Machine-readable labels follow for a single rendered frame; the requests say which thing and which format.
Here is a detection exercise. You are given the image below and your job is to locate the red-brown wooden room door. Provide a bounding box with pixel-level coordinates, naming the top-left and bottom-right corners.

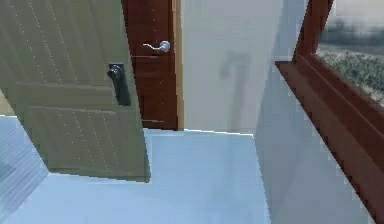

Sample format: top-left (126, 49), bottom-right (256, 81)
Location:
top-left (121, 0), bottom-right (185, 131)

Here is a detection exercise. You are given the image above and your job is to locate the olive green room door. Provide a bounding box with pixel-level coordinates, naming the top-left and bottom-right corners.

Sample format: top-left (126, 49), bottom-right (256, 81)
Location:
top-left (0, 0), bottom-right (152, 184)

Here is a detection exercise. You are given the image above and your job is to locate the red-brown framed window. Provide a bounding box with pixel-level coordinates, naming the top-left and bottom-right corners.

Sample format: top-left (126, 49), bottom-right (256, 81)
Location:
top-left (275, 0), bottom-right (384, 224)

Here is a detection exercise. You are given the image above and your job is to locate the silver lever door handle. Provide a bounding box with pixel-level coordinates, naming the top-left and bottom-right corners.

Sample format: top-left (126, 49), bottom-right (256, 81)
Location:
top-left (142, 40), bottom-right (172, 53)

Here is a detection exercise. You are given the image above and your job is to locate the black door handle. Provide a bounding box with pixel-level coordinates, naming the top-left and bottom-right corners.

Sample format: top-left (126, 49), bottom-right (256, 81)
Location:
top-left (106, 62), bottom-right (132, 107)

